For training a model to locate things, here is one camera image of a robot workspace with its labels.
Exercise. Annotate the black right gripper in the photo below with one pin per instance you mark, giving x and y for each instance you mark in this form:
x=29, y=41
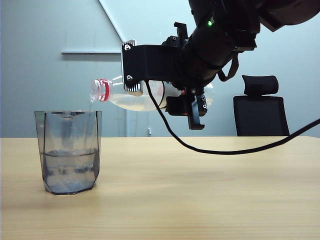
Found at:
x=162, y=62

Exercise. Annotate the clear plastic water bottle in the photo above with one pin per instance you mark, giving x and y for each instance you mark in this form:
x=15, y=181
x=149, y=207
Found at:
x=140, y=101

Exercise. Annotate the grey transparent faceted cup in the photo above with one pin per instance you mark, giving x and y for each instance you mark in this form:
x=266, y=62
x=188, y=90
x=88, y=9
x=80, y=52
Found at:
x=68, y=155

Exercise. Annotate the black office chair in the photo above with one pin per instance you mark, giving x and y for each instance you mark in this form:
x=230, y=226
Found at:
x=260, y=115

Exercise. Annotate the white horizontal wall rail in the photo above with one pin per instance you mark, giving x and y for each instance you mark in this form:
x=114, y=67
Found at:
x=90, y=52

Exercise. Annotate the white diagonal wall strip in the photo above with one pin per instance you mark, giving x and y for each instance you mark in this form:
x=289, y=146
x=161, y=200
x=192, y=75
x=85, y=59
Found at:
x=111, y=17

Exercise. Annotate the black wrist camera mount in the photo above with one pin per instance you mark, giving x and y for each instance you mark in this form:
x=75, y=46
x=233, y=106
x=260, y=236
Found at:
x=178, y=106

